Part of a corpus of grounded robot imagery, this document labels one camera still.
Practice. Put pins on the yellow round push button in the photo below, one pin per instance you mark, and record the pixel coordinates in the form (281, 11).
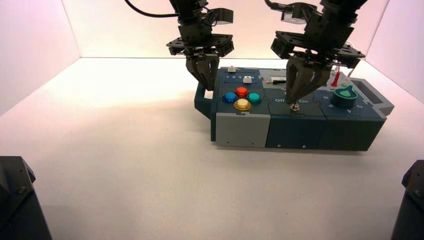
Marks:
(242, 104)

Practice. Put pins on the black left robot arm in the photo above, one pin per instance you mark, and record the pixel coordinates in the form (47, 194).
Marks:
(190, 13)

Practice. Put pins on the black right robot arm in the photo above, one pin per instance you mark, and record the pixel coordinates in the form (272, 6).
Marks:
(341, 13)

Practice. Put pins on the red round push button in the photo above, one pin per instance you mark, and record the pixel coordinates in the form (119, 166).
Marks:
(242, 91)

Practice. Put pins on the green rotary knob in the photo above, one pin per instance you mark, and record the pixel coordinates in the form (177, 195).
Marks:
(344, 95)

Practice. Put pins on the dark teal grey control box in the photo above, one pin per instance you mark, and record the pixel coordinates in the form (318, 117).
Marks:
(294, 127)

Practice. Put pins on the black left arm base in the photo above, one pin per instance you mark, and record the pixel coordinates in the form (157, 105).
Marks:
(16, 202)

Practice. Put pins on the white slider cap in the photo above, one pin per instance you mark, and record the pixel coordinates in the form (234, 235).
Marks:
(247, 79)
(232, 69)

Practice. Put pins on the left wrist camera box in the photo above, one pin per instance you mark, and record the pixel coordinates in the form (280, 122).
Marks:
(223, 16)

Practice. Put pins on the metal toggle switch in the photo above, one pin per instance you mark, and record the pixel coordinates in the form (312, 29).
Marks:
(294, 107)

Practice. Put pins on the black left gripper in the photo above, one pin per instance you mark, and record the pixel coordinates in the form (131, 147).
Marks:
(198, 44)

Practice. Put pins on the blue round push button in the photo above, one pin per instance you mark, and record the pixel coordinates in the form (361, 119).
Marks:
(230, 97)

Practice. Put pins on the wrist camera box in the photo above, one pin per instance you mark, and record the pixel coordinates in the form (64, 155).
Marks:
(296, 15)
(223, 16)

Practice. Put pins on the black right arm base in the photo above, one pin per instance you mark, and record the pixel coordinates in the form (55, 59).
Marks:
(410, 205)

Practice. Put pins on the teal round push button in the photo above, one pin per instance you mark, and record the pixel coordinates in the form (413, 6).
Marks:
(254, 98)

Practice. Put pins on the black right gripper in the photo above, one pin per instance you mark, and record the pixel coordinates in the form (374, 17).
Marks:
(314, 46)

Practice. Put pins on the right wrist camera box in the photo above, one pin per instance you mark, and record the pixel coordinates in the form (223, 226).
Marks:
(296, 15)

